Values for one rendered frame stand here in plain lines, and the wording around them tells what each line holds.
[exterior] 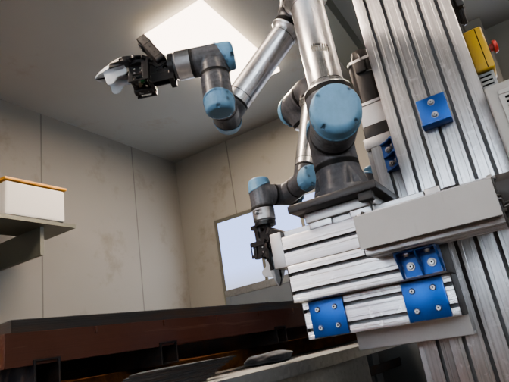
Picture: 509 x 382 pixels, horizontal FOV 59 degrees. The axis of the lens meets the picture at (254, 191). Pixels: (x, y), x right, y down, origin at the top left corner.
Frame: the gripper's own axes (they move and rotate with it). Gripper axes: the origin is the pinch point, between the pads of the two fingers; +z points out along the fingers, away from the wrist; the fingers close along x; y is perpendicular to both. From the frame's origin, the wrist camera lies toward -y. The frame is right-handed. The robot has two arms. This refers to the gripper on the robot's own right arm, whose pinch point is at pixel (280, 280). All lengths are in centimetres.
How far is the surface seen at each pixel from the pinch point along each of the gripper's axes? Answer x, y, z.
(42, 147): -75, 308, -193
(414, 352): -82, -4, 31
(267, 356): 19.3, -5.5, 20.7
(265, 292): -82, 70, -8
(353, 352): -7.2, -15.9, 24.1
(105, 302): -142, 317, -44
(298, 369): 21.4, -15.9, 24.5
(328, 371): -17.3, 0.1, 29.4
